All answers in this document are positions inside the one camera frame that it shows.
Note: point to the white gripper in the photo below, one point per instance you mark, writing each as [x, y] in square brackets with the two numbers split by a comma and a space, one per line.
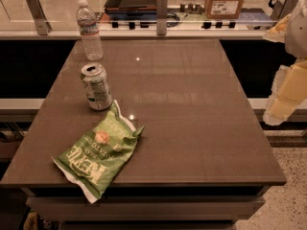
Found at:
[297, 33]

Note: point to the green jalapeno chip bag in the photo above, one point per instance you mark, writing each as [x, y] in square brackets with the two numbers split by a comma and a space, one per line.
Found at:
[96, 158]

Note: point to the clear plastic water bottle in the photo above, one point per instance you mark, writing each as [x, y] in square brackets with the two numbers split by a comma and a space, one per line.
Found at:
[89, 31]

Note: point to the brown cardboard box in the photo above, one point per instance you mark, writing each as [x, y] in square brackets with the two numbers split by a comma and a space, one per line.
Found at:
[223, 9]

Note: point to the white green soda can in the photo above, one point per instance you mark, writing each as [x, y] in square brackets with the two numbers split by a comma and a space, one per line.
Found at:
[93, 76]

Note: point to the right metal rail bracket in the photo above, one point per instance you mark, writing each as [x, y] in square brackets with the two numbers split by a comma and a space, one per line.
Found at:
[286, 4]

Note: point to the metal rail bracket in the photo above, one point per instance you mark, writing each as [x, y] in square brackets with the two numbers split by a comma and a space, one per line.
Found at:
[161, 17]
[286, 4]
[42, 25]

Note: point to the middle metal rail bracket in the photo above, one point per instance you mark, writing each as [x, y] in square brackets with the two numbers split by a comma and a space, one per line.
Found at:
[161, 17]

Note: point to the left metal rail bracket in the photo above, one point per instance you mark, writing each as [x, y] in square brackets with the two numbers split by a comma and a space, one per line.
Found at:
[42, 25]

